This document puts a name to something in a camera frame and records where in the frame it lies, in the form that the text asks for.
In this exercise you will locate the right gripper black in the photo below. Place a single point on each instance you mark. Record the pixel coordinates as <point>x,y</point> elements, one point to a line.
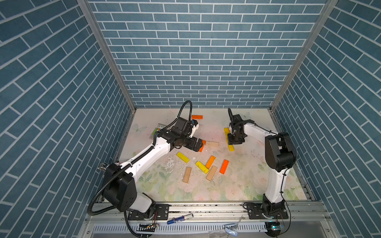
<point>231,142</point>

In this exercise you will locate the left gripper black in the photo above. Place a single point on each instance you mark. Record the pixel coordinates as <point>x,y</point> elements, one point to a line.
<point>197,146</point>

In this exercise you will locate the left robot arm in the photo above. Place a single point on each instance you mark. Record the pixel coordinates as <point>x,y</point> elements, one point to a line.
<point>120,180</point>

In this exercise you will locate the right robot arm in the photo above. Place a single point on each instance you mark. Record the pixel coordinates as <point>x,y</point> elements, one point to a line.
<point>280,156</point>

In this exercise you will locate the natural wood block centre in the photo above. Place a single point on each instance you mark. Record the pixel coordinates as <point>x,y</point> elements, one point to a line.
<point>212,144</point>

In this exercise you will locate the natural wood block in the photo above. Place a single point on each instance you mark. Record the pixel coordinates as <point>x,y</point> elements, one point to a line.
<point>187,175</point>
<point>211,173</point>
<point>212,144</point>

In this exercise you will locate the light orange block centre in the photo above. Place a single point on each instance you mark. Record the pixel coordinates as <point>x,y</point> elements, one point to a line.
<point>210,162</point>

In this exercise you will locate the natural wood block left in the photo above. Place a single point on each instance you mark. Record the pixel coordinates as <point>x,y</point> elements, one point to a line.
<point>187,175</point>

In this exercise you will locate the natural wood block lower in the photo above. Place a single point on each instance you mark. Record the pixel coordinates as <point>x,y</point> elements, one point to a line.
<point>211,173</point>

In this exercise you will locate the chalk box coloured sticks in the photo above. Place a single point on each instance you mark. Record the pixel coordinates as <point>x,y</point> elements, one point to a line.
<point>158,127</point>

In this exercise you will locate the clear tape scraps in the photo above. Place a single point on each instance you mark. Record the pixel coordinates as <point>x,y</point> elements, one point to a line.
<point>229,231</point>

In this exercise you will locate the small circuit board green led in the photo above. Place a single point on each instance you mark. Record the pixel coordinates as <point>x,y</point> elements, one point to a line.
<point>273,229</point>

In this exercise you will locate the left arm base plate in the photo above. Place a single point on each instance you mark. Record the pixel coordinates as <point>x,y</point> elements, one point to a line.
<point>155,211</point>

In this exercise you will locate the blue handled screwdriver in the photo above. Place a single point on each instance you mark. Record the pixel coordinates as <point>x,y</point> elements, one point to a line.
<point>180,219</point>

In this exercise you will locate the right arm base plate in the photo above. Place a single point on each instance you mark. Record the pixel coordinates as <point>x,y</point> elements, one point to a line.
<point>258,211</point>

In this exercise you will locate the wire connector bundle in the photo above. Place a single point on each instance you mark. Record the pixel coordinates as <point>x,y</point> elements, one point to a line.
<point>151,228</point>

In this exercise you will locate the aluminium front rail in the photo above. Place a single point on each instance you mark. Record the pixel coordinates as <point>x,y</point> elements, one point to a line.
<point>302,210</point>

